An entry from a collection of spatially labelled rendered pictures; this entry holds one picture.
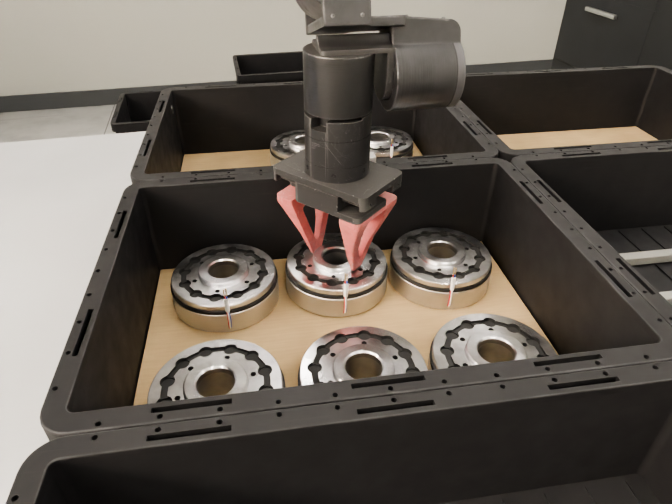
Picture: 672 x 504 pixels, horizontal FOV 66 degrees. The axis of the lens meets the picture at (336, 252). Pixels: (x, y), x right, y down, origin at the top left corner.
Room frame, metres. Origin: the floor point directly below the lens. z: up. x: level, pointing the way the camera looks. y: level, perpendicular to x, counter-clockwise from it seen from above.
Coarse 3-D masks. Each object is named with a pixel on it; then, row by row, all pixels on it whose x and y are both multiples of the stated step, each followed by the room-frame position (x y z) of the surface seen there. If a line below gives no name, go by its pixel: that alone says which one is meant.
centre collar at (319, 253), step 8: (320, 248) 0.44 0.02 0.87; (328, 248) 0.44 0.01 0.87; (336, 248) 0.44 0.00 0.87; (344, 248) 0.44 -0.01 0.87; (320, 256) 0.42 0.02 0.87; (320, 264) 0.41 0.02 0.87; (328, 264) 0.41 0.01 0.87; (336, 264) 0.41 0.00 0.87; (344, 264) 0.41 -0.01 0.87; (328, 272) 0.40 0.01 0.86; (336, 272) 0.40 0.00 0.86; (344, 272) 0.40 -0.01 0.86
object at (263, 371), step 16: (192, 352) 0.30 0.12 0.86; (208, 352) 0.30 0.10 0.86; (224, 352) 0.30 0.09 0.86; (240, 352) 0.30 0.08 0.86; (256, 352) 0.30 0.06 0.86; (176, 368) 0.28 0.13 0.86; (192, 368) 0.28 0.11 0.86; (256, 368) 0.28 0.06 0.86; (272, 368) 0.28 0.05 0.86; (160, 384) 0.27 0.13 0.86; (176, 384) 0.27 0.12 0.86; (256, 384) 0.27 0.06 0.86; (272, 384) 0.27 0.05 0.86; (160, 400) 0.25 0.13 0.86
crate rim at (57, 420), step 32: (448, 160) 0.51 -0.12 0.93; (480, 160) 0.51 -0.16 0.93; (128, 192) 0.44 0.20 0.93; (128, 224) 0.39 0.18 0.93; (96, 288) 0.30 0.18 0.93; (608, 288) 0.30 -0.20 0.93; (96, 320) 0.26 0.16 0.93; (640, 320) 0.27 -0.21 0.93; (64, 352) 0.23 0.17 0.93; (608, 352) 0.23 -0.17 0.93; (640, 352) 0.23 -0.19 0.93; (64, 384) 0.21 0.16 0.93; (320, 384) 0.21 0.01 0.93; (352, 384) 0.21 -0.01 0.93; (384, 384) 0.21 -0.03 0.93; (416, 384) 0.21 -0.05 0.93; (448, 384) 0.21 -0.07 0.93; (64, 416) 0.18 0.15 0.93; (96, 416) 0.18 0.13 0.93; (128, 416) 0.18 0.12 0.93; (160, 416) 0.19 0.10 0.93; (192, 416) 0.18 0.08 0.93
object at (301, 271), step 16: (304, 240) 0.46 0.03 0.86; (336, 240) 0.47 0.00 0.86; (288, 256) 0.43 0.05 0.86; (304, 256) 0.43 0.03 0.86; (368, 256) 0.43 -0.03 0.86; (384, 256) 0.43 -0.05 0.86; (288, 272) 0.41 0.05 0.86; (304, 272) 0.41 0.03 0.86; (320, 272) 0.40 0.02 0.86; (352, 272) 0.40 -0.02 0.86; (368, 272) 0.41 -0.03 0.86; (384, 272) 0.41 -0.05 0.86; (320, 288) 0.38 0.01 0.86; (336, 288) 0.38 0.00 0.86; (352, 288) 0.38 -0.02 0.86; (368, 288) 0.39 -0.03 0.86
